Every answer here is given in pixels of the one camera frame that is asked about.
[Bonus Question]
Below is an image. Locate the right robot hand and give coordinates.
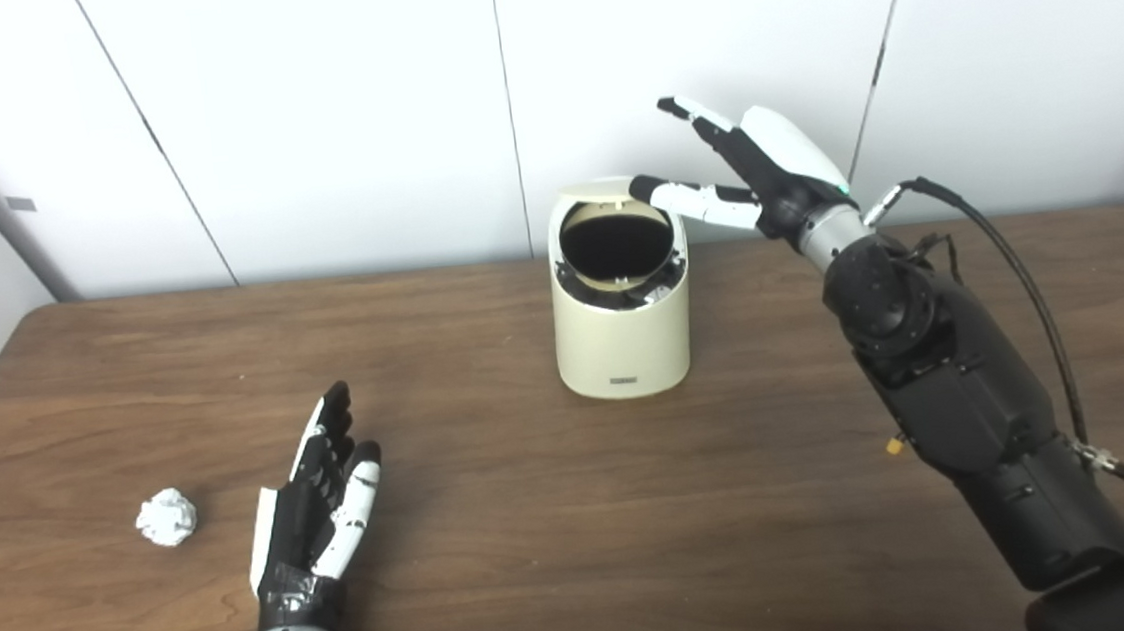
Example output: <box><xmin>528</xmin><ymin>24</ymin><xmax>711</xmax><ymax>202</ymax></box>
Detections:
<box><xmin>621</xmin><ymin>82</ymin><xmax>860</xmax><ymax>254</ymax></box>

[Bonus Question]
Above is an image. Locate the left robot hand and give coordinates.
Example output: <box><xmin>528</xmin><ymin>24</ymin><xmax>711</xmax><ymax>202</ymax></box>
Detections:
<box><xmin>234</xmin><ymin>377</ymin><xmax>396</xmax><ymax>631</ymax></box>

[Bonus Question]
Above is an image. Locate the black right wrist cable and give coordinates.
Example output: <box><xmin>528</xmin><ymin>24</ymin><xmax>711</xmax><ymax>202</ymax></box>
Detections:
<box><xmin>860</xmin><ymin>162</ymin><xmax>1124</xmax><ymax>502</ymax></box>

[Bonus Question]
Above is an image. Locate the white paper ball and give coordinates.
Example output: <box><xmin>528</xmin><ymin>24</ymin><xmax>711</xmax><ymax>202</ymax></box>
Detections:
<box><xmin>131</xmin><ymin>486</ymin><xmax>202</xmax><ymax>551</ymax></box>

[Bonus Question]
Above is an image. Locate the cream-colored bin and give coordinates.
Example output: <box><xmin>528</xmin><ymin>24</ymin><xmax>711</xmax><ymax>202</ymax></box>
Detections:
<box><xmin>543</xmin><ymin>173</ymin><xmax>700</xmax><ymax>404</ymax></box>

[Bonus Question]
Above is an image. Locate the cream round bin lid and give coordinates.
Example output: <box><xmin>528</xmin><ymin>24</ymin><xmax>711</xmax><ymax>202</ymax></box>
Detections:
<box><xmin>557</xmin><ymin>174</ymin><xmax>665</xmax><ymax>218</ymax></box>

